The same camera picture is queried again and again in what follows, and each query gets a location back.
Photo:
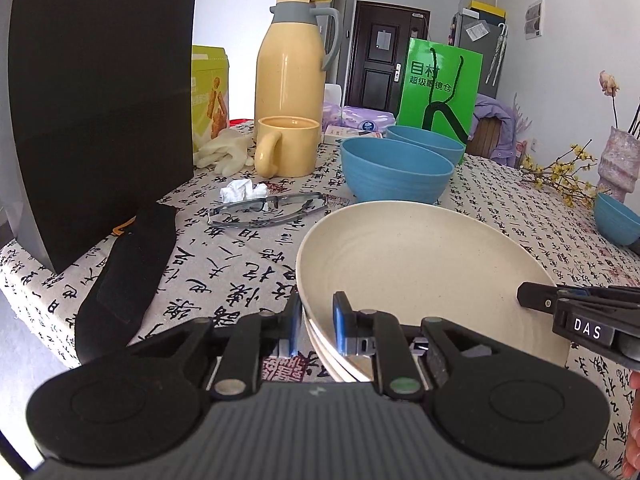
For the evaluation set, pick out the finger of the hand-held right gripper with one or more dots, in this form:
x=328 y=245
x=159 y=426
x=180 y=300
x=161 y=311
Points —
x=537 y=296

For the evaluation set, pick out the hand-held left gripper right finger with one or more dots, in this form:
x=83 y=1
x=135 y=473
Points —
x=342 y=325

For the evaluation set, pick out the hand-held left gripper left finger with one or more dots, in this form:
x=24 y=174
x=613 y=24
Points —
x=295 y=322

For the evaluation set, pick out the cream plate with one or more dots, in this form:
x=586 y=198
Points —
x=425 y=260
x=336 y=371
x=320 y=347

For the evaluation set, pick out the blue bowl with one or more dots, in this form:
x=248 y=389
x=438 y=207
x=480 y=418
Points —
x=435 y=142
x=395 y=175
x=617 y=220

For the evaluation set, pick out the person's right hand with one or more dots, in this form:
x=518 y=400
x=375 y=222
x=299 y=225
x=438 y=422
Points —
x=636 y=435

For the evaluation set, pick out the clear-framed glasses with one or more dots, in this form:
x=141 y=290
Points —
x=300 y=205

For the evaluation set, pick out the yellow flower branch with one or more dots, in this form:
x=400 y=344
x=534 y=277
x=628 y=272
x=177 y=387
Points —
x=560 y=177

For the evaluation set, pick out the crumpled white tissue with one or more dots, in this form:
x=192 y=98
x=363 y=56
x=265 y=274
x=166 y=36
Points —
x=242 y=190

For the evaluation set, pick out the pink mottled vase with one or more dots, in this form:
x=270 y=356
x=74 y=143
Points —
x=620 y=160

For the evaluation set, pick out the yellow mug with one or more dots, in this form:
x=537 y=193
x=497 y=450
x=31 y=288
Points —
x=295 y=155

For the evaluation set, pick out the wooden chair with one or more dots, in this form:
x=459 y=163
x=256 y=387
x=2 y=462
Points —
x=482 y=137

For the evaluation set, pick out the black glasses case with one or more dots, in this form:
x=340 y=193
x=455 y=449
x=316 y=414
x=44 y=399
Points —
x=135 y=270

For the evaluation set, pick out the purple jacket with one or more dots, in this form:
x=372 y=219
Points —
x=497 y=120

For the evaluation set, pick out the white rubber gloves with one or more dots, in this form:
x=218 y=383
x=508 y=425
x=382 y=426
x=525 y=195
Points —
x=222 y=152

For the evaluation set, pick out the small white box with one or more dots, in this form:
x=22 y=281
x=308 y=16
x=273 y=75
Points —
x=350 y=136

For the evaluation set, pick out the purple tissue pack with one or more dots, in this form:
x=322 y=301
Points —
x=367 y=119

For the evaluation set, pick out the white plastic container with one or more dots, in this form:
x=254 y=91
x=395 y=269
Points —
x=332 y=105

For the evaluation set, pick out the green paper bag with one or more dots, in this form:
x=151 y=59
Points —
x=440 y=85

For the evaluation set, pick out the yellow-green box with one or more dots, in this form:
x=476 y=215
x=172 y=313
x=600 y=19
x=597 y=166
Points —
x=210 y=95

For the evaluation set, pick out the white folded umbrella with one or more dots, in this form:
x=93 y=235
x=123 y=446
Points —
x=496 y=55

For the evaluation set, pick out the grey refrigerator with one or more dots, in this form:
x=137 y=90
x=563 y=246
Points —
x=475 y=55

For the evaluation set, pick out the dark brown entrance door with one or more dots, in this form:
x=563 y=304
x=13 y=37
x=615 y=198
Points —
x=375 y=75

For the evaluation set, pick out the yellow thermos jug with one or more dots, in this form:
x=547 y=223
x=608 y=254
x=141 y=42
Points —
x=290 y=70

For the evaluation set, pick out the yellow box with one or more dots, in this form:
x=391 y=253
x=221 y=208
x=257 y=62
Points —
x=490 y=8

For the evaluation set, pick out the black paper bag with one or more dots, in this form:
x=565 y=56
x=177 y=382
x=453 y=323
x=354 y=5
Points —
x=100 y=85

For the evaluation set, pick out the interior side door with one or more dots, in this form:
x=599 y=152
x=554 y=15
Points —
x=340 y=5

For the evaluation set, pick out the white wall panel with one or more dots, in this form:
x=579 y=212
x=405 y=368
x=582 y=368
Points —
x=534 y=19

